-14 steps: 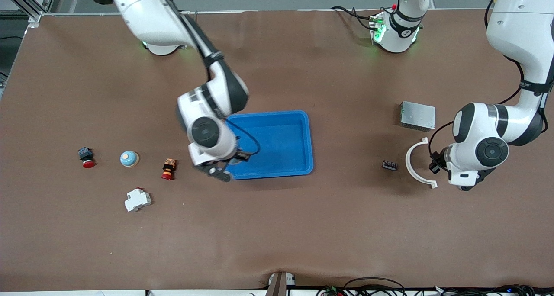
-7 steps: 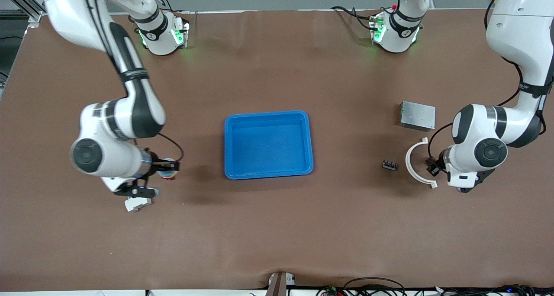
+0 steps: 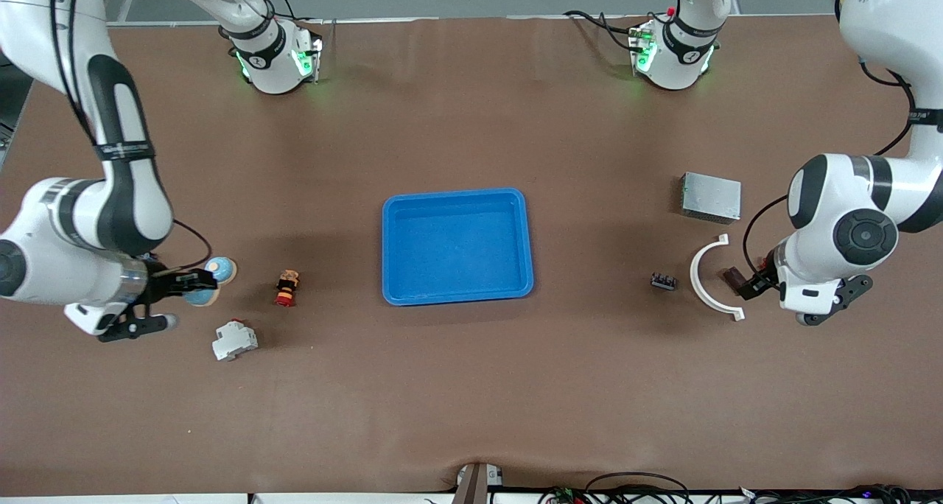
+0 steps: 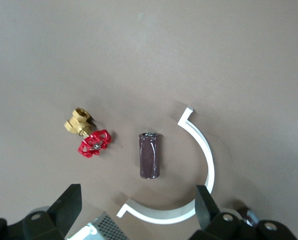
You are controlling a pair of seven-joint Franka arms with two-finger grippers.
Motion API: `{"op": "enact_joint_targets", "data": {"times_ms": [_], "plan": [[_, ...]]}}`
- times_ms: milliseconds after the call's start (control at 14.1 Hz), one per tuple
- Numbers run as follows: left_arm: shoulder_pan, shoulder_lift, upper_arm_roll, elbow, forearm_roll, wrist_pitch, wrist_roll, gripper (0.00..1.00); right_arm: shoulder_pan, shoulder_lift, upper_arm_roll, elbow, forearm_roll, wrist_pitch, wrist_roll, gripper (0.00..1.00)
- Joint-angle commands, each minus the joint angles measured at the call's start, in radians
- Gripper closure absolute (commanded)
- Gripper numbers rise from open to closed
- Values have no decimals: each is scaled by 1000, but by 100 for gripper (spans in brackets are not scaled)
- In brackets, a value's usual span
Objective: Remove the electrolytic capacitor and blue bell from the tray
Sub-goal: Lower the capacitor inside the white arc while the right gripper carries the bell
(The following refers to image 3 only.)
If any white circuit breaker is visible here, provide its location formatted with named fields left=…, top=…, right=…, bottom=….
left=211, top=319, right=259, bottom=363

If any grey metal box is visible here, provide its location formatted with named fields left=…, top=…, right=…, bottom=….
left=679, top=171, right=743, bottom=225

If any red orange push button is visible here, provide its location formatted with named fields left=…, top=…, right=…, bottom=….
left=274, top=270, right=301, bottom=307

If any blue plastic tray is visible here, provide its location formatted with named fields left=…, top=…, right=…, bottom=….
left=381, top=188, right=535, bottom=307

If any brown table cover sheet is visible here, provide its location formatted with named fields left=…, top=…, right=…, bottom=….
left=0, top=14, right=943, bottom=497

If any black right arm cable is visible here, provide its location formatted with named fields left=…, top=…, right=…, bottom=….
left=48, top=0, right=214, bottom=270

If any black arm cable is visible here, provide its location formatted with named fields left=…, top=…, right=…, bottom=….
left=48, top=0, right=214, bottom=270
left=743, top=0, right=943, bottom=276

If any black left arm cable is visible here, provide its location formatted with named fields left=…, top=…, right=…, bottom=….
left=743, top=0, right=943, bottom=276

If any white half-ring bracket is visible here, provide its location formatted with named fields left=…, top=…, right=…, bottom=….
left=690, top=233, right=746, bottom=322

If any black looped cable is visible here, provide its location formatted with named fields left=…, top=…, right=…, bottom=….
left=584, top=472, right=691, bottom=504

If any black base cable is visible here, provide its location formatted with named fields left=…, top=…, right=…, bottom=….
left=563, top=9, right=643, bottom=52
left=274, top=0, right=326, bottom=27

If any grey clamp bracket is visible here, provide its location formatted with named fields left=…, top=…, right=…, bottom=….
left=453, top=461, right=505, bottom=504

